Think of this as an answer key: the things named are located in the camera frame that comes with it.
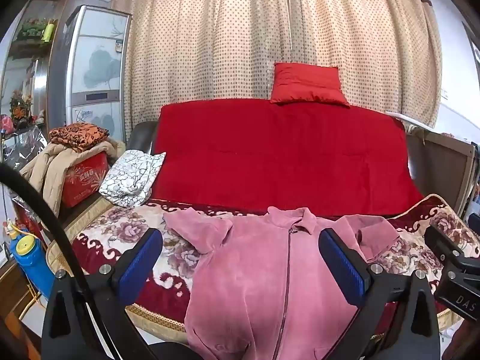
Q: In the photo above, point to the silver foil sheet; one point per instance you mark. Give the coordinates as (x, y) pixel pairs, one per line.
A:
(26, 146)

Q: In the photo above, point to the beige coat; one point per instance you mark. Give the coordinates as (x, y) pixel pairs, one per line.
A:
(50, 172)

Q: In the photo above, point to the floral blanket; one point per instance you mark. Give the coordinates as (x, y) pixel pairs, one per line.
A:
(112, 232)

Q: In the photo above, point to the red blanket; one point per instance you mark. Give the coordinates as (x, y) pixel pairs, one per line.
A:
(281, 157)

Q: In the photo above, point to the white window ledge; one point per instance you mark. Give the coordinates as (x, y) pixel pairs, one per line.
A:
(410, 118)

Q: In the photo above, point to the silver refrigerator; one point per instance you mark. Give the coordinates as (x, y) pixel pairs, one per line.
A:
(97, 63)

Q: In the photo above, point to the green plants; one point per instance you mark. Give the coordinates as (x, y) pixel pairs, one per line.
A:
(32, 30)

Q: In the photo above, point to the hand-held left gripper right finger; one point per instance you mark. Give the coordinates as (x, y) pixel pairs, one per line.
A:
(343, 270)

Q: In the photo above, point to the orange artificial flowers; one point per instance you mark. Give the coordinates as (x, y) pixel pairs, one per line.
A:
(20, 108)

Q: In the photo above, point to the black and white patterned cloth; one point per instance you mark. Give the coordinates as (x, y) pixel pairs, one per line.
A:
(131, 176)

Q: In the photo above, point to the red cardboard box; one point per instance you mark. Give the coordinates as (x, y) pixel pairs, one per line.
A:
(84, 182)

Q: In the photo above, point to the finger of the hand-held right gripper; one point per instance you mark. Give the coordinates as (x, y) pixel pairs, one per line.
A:
(444, 243)

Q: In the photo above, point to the beige dotted curtain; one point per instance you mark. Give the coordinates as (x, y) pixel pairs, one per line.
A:
(210, 37)
(367, 37)

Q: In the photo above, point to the pink zip jacket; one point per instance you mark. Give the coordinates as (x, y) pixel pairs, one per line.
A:
(243, 288)

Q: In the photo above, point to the yellow-green bottle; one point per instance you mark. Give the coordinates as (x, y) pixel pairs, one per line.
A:
(48, 32)

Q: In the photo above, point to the orange and black patterned cloth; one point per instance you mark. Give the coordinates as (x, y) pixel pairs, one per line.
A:
(80, 135)

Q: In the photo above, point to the red pillow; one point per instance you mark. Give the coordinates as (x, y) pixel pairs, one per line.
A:
(307, 84)

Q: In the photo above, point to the wooden display cabinet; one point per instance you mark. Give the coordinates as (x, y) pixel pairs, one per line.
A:
(33, 67)

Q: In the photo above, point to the wooden board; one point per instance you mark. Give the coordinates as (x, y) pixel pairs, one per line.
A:
(438, 165)

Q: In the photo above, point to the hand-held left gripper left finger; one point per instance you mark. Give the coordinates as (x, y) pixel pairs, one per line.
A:
(140, 264)

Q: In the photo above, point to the blue bottle with yellow cap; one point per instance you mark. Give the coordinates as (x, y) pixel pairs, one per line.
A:
(32, 262)

